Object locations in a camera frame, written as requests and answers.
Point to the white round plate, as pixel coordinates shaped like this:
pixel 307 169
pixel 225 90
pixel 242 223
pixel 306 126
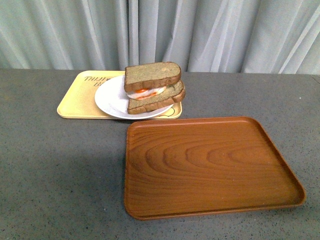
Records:
pixel 111 98

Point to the yellow bear tray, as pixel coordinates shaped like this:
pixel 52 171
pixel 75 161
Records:
pixel 79 101

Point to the grey pleated curtain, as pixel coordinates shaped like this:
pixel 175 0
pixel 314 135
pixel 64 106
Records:
pixel 230 36

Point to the fried egg toy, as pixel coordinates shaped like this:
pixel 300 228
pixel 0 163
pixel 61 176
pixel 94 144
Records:
pixel 145 93

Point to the lowest bread slice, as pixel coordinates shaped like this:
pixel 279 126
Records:
pixel 147 108

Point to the brown wood-grain tray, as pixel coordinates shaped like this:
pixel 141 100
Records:
pixel 201 166

